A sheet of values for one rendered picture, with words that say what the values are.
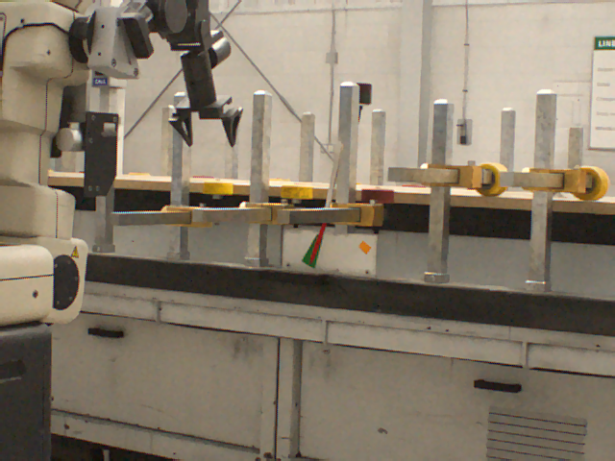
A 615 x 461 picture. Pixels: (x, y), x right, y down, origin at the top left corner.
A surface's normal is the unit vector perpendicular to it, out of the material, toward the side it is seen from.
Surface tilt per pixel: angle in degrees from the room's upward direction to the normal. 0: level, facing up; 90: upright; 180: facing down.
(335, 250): 90
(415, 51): 90
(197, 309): 90
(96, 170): 90
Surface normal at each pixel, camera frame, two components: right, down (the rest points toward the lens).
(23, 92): 0.89, 0.06
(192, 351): -0.54, 0.03
